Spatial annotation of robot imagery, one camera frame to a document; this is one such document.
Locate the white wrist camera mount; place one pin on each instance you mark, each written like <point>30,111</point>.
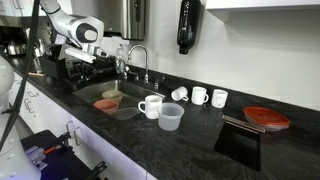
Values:
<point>80,54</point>

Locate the pink plastic bowl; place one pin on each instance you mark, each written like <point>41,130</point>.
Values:
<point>106,106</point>

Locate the black wall dispenser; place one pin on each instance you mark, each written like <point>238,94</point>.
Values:
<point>186,30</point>

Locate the black dish rack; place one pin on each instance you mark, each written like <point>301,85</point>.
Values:
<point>53,66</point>

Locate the chrome gooseneck faucet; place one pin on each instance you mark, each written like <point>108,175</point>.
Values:
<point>145,63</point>

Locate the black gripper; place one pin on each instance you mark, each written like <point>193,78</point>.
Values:
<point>87,65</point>

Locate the stainless steel sink basin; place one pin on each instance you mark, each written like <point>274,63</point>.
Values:
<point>133,91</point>

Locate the red lidded food container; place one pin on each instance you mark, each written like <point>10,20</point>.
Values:
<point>265,116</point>

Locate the cream plastic bowl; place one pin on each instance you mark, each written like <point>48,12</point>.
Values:
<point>112,95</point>

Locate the chrome sink sprayer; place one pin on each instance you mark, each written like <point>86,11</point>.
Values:
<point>156,85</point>

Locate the white ceramic mug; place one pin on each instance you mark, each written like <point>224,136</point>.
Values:
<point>152,106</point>
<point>199,96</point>
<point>219,98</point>
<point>179,94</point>

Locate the steel paper towel dispenser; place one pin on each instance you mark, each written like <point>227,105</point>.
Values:
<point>126,20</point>

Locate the black tool cart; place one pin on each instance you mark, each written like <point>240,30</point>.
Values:
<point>63,166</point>

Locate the clear plastic water bottle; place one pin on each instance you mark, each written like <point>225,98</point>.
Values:
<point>120,53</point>

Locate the small wooden board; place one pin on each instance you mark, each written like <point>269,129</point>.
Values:
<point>36,74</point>

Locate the translucent round plastic tub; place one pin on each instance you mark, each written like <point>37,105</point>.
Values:
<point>170,120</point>

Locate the white base cabinets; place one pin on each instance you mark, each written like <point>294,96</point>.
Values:
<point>43,113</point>

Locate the steel coffee pot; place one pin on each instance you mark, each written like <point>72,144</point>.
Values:
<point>40,50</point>

